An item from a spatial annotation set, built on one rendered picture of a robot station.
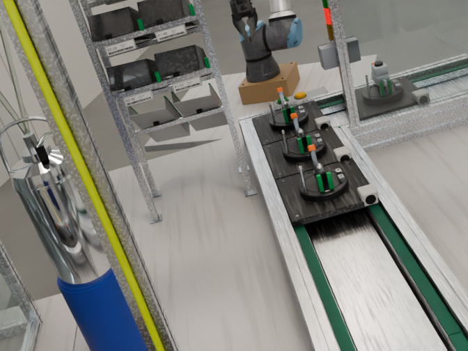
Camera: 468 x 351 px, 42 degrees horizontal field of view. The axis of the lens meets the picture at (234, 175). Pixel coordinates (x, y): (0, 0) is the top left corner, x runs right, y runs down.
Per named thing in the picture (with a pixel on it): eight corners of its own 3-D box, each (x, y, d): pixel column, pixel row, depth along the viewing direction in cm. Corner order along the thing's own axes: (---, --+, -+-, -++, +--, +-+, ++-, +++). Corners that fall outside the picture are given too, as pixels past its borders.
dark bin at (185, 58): (180, 83, 215) (175, 62, 214) (216, 74, 212) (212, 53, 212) (159, 78, 187) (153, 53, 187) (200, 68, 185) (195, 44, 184)
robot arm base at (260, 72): (254, 70, 279) (248, 50, 275) (285, 67, 272) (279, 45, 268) (242, 84, 268) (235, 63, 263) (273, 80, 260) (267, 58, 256)
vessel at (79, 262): (63, 258, 145) (-6, 115, 128) (120, 242, 145) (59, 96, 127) (55, 296, 133) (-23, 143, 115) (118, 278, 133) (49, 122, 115)
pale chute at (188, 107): (196, 131, 226) (194, 120, 227) (230, 124, 223) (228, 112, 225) (172, 104, 199) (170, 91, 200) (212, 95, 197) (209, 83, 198)
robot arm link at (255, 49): (248, 51, 273) (241, 21, 267) (277, 47, 267) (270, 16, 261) (240, 61, 263) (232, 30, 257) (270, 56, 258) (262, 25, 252)
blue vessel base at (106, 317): (100, 339, 159) (60, 257, 146) (159, 322, 159) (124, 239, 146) (95, 385, 145) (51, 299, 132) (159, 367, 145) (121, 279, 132)
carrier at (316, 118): (253, 122, 229) (244, 92, 223) (315, 104, 228) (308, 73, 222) (263, 150, 207) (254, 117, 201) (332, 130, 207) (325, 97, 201)
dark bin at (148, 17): (166, 39, 207) (161, 17, 207) (204, 30, 205) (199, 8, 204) (141, 27, 179) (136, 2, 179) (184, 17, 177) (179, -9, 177)
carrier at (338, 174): (276, 185, 185) (267, 149, 179) (354, 163, 185) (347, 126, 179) (292, 228, 164) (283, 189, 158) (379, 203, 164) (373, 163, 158)
